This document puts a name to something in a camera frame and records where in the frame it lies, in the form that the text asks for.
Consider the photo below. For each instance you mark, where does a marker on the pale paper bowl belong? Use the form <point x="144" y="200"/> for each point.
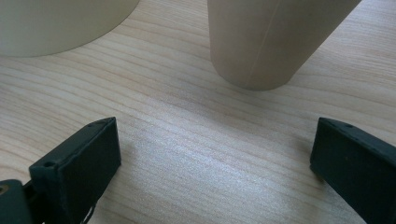
<point x="46" y="25"/>

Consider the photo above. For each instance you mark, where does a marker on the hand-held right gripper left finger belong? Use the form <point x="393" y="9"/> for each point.
<point x="77" y="165"/>

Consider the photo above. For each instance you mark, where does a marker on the brown paper cup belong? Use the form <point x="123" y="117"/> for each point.
<point x="258" y="40"/>

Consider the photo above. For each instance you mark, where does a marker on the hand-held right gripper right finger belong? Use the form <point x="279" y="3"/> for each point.
<point x="358" y="165"/>

